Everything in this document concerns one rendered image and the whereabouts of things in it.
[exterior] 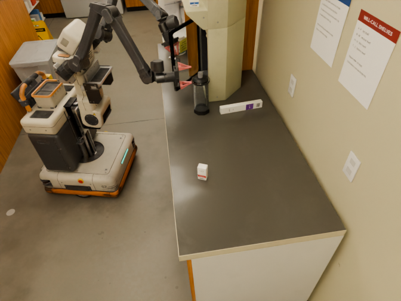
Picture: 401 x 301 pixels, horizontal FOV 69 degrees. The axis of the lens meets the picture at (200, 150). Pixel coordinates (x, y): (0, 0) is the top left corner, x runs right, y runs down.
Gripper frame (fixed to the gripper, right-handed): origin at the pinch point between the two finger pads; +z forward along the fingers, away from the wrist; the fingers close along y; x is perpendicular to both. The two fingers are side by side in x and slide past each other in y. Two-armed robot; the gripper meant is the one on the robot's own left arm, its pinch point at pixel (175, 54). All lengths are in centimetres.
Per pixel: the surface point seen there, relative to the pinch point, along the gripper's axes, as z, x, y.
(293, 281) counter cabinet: 113, 63, -73
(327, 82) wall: 28, 16, -93
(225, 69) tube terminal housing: 18.5, -4.8, -29.0
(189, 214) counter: 52, 82, -47
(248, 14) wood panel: -2, -48, -31
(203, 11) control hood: -17.2, 3.7, -35.0
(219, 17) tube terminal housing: -10.9, -2.0, -39.6
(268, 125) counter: 54, 5, -51
